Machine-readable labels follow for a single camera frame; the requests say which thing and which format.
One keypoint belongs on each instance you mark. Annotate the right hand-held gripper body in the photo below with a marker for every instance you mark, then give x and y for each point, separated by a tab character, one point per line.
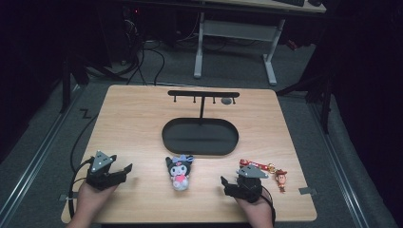
248	186

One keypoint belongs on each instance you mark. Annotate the black computer mouse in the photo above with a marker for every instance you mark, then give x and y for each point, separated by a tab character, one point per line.
315	2

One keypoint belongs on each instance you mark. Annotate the black key rack with tray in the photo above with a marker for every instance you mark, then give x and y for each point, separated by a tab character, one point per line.
199	136

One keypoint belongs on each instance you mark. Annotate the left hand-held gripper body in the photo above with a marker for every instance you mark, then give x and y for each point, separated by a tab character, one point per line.
100	162

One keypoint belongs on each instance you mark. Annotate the dark computer tower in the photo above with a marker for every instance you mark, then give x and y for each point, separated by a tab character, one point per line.
131	28

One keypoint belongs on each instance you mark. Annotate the person's right hand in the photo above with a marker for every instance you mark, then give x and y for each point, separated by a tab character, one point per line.
258	213

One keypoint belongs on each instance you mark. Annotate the aluminium floor rail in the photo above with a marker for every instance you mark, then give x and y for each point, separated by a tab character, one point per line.
339	164
38	158

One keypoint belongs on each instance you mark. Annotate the white-framed wooden desk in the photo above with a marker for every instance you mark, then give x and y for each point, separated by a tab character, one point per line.
237	30

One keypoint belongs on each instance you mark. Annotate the black metal stand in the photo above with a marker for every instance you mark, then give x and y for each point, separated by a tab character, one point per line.
324	104
65	88

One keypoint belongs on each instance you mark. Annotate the black keyboard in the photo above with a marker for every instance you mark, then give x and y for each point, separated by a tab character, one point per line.
290	2

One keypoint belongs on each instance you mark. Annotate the grey round sticker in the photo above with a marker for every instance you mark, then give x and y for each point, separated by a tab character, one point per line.
226	101

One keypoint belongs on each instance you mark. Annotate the person's left hand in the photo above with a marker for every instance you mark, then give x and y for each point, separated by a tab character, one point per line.
92	199

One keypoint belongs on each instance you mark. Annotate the grey tape piece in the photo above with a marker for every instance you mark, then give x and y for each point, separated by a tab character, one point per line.
307	190
68	197

